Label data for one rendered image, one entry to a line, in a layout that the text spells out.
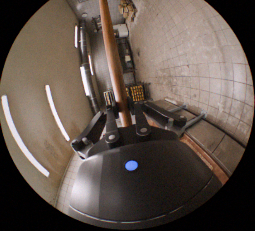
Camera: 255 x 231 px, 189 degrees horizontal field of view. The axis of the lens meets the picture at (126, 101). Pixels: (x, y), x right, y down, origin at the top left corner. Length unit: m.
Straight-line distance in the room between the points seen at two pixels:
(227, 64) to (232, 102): 0.43
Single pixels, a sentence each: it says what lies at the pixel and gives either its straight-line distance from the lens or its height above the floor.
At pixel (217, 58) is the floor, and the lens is 1.25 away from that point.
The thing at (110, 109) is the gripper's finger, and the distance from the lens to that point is 0.15.
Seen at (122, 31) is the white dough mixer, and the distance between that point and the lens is 5.11.
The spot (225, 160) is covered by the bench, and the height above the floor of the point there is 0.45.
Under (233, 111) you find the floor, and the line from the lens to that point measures 1.26.
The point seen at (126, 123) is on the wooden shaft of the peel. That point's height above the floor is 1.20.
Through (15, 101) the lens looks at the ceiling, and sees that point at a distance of 1.47.
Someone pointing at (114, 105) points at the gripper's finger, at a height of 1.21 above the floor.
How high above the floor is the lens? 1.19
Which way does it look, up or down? 3 degrees down
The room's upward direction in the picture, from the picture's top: 103 degrees counter-clockwise
